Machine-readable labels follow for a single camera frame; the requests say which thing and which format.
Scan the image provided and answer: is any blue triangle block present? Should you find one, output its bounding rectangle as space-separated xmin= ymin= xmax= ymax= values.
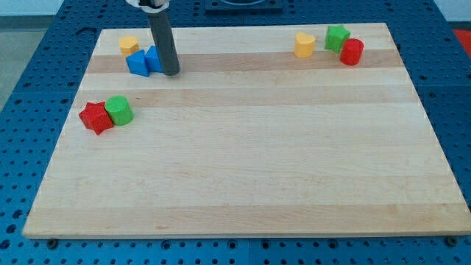
xmin=126 ymin=49 xmax=149 ymax=77

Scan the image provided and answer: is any green cylinder block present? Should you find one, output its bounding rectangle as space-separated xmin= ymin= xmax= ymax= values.
xmin=105 ymin=95 xmax=134 ymax=126

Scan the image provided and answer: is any yellow hexagon block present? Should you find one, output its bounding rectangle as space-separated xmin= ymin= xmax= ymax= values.
xmin=118 ymin=36 xmax=140 ymax=58

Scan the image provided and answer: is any red star block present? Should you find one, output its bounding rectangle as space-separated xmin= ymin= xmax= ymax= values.
xmin=79 ymin=102 xmax=114 ymax=135

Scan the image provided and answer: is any blue cube block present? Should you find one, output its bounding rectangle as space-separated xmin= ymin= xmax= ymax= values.
xmin=144 ymin=46 xmax=163 ymax=73

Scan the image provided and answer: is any light wooden board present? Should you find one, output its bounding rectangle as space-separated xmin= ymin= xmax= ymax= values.
xmin=23 ymin=23 xmax=470 ymax=239

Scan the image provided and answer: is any yellow heart block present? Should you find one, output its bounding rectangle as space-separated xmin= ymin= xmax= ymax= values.
xmin=294 ymin=32 xmax=316 ymax=58

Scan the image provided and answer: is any green star block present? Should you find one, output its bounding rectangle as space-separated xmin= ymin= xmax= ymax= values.
xmin=324 ymin=24 xmax=351 ymax=54

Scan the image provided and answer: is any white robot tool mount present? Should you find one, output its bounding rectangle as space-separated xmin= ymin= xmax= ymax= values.
xmin=125 ymin=0 xmax=170 ymax=14

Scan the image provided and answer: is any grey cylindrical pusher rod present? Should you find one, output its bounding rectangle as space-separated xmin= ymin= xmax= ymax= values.
xmin=146 ymin=4 xmax=180 ymax=76

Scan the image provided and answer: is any red cylinder block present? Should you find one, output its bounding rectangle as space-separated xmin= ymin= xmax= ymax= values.
xmin=340 ymin=38 xmax=364 ymax=66

